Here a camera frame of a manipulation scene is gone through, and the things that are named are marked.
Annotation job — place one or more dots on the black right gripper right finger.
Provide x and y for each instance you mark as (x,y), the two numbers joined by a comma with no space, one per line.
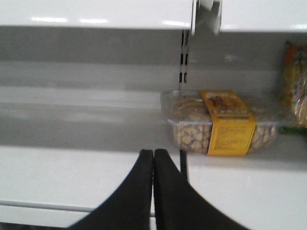
(178,206)

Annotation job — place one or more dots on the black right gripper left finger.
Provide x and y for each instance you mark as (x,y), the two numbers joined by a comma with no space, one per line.
(129,206)

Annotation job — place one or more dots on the clear boxed snack yellow label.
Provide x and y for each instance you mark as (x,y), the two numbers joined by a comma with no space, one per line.
(223,123)

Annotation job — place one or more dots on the orange yellow snack bag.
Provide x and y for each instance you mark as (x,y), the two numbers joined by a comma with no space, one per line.
(294,81)

